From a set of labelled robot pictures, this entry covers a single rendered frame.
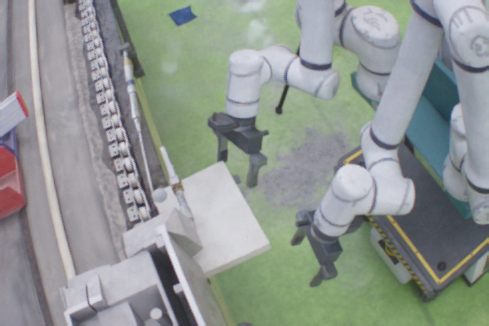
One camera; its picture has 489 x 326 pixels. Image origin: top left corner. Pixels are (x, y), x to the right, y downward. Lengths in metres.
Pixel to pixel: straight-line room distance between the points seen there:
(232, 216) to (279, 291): 0.82
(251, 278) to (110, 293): 1.10
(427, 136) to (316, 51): 0.49
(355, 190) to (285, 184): 1.40
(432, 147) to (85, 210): 1.06
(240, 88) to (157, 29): 1.96
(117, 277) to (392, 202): 0.67
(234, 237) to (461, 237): 0.88
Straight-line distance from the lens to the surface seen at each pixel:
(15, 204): 2.20
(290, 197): 2.87
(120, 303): 1.68
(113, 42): 2.55
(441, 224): 2.38
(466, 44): 1.21
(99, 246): 2.01
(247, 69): 1.80
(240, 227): 1.87
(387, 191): 1.58
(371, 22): 2.02
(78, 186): 2.17
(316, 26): 1.76
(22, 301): 2.05
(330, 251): 1.67
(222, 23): 3.64
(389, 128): 1.60
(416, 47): 1.44
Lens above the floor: 2.35
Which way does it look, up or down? 52 degrees down
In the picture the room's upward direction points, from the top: 18 degrees counter-clockwise
